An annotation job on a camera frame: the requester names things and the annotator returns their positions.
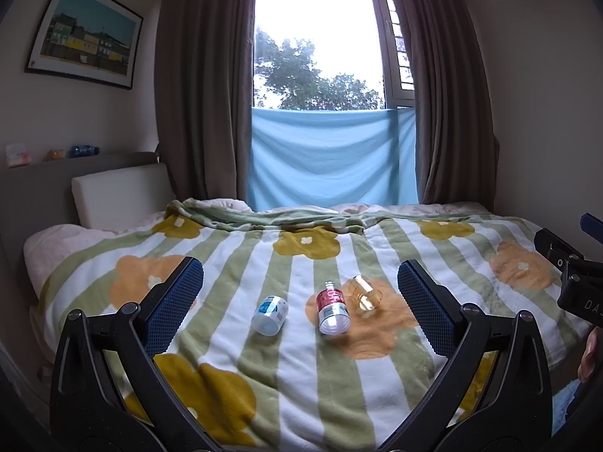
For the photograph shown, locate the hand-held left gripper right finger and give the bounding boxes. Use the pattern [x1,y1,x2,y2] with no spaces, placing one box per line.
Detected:
[377,259,553,452]

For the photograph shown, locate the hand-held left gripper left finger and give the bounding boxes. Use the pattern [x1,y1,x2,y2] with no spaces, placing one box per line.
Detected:
[49,257,222,452]

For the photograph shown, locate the clear cup with red label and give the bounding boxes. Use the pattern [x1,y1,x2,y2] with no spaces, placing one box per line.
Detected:
[317,281,352,336]

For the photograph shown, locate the amber clear glass cup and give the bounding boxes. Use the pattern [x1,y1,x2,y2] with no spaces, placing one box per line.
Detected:
[349,275,383,317]

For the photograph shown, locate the white cup with blue label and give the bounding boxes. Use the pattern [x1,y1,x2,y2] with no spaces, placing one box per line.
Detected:
[251,295,289,336]

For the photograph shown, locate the person's right hand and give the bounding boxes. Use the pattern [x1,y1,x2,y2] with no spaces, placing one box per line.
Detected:
[579,327,603,383]

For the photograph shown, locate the person's blue jeans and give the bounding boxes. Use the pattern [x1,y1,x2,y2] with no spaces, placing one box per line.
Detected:
[551,379,583,437]

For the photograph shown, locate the white headboard cushion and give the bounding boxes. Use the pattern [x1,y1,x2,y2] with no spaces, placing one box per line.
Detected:
[72,162,176,229]

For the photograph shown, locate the floral striped blanket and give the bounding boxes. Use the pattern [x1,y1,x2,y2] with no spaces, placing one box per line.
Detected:
[38,198,589,451]

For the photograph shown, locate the light blue hanging cloth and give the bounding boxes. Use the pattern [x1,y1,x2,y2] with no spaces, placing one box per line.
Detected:
[247,107,420,212]

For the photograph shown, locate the grey headboard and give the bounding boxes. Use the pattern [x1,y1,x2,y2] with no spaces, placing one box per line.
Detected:
[0,151,164,295]

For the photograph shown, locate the brown curtain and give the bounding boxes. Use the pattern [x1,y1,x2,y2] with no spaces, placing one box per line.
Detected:
[153,0,261,209]
[395,0,501,206]

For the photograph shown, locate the white packet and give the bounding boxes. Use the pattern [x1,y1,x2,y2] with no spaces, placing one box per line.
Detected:
[5,144,33,168]

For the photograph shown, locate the tree outside window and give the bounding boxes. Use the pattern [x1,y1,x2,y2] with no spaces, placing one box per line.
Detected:
[254,27,385,112]

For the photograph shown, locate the framed picture of houses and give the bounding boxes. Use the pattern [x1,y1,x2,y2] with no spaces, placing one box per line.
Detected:
[24,0,144,90]

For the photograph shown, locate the window frame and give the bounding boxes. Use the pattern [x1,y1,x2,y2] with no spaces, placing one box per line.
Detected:
[253,0,418,112]

